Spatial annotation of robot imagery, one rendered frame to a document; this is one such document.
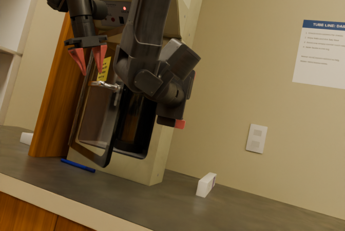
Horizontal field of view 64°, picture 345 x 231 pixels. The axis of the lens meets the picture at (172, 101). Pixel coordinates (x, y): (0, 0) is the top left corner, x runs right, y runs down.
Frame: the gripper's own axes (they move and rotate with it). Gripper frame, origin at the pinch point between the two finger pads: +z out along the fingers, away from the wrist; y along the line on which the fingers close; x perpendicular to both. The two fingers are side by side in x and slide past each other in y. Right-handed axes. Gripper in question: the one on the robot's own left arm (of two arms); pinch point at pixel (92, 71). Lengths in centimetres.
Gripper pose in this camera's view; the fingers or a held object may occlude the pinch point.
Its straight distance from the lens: 80.8
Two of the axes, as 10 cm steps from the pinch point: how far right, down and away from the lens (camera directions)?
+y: -7.9, 2.3, -5.6
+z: 1.5, 9.7, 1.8
